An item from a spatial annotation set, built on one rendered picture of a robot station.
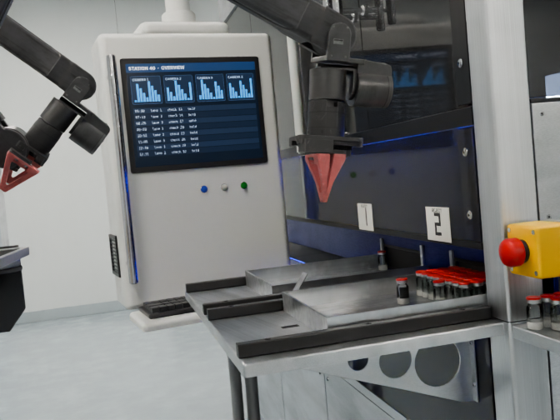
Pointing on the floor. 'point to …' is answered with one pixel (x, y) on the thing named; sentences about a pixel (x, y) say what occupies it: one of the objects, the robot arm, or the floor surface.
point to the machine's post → (506, 197)
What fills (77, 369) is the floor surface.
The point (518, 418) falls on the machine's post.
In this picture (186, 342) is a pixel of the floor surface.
